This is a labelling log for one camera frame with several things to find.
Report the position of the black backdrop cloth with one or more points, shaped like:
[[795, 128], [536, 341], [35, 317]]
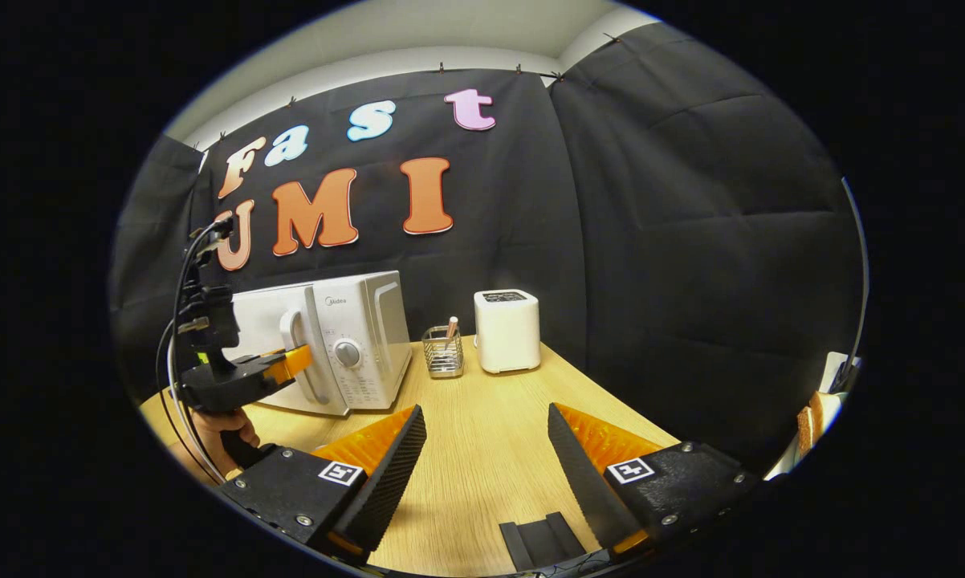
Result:
[[651, 241]]

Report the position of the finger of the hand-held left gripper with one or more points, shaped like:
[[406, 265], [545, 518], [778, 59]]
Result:
[[298, 363]]

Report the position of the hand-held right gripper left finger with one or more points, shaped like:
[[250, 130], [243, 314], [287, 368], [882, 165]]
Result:
[[394, 482]]

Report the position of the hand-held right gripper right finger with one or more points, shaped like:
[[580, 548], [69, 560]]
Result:
[[579, 482]]

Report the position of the metal mesh holder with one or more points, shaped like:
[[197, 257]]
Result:
[[442, 357]]

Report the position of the white food container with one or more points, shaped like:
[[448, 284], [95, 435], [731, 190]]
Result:
[[832, 409]]

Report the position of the pink stick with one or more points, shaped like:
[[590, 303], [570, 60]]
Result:
[[451, 327]]

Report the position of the white toaster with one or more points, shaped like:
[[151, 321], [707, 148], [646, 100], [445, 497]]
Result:
[[506, 333]]

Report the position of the black plastic stand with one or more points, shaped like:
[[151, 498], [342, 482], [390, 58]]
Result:
[[543, 542]]

